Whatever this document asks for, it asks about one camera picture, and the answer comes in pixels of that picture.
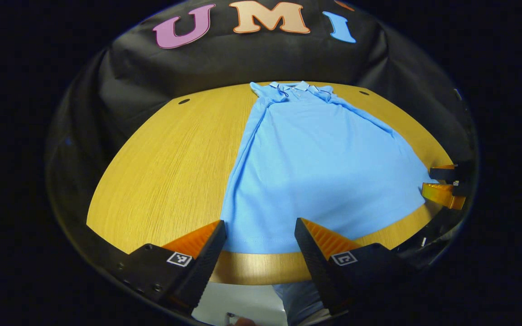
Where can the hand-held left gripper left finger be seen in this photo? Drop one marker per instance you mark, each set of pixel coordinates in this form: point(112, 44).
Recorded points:
point(204, 271)

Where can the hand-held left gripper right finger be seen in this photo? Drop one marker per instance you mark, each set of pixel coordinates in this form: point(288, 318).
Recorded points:
point(317, 269)

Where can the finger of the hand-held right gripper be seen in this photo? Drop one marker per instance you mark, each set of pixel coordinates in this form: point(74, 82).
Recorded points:
point(444, 174)
point(442, 194)

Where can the light blue T-shirt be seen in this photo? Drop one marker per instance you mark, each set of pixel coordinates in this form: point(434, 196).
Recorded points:
point(315, 172)

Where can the person's grey trouser leg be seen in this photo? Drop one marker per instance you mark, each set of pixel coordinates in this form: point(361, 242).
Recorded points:
point(299, 301)

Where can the black backdrop cloth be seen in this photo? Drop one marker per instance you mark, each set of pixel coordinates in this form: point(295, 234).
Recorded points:
point(243, 63)

